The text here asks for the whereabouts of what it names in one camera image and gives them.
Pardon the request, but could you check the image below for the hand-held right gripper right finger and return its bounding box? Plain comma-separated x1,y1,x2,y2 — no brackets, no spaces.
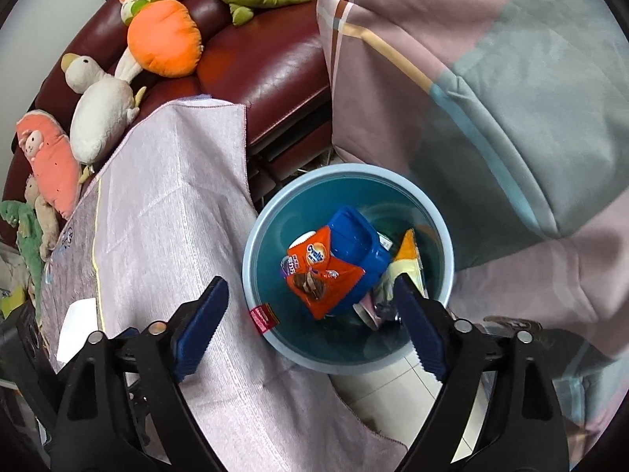
393,274,573,472

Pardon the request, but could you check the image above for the beige plush toy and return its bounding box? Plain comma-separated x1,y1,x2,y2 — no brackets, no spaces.
24,174,60,261

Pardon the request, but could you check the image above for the orange snack packet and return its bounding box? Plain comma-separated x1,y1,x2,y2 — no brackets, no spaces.
280,225,367,321

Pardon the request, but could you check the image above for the yellow snack packet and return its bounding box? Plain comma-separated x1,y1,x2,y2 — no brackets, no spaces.
373,229,430,306

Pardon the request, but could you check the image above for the small green dinosaur plush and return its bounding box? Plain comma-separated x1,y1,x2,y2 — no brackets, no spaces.
0,200,45,315

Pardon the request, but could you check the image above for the dark red leather sofa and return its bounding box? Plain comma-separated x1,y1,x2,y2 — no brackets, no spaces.
10,0,335,197

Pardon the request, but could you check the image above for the blue plastic tray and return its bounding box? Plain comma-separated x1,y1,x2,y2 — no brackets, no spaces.
327,205,394,315

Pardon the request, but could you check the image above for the plaid pink grey blanket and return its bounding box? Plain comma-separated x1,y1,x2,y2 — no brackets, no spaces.
317,0,629,448

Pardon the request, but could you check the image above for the light blue waste bin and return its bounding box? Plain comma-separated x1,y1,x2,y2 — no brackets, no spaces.
242,163,455,375

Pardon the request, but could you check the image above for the pink carrot plush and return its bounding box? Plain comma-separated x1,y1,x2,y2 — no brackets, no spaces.
15,109,82,222

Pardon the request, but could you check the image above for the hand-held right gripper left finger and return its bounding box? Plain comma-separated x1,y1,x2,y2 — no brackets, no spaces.
49,275,231,472

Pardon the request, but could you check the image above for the silver purple wrapper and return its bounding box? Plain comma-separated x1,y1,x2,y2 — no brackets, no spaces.
354,280,408,330

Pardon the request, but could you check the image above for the white duck plush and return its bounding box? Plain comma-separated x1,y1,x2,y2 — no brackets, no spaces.
60,53,148,165

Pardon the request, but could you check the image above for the white paper sheet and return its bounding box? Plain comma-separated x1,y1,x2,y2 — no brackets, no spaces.
56,297,99,362

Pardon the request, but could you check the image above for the pale purple tablecloth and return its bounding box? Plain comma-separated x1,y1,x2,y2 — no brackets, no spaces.
39,96,408,472

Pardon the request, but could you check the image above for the orange carrot rabbit plush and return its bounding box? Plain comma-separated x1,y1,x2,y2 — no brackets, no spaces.
118,0,203,78

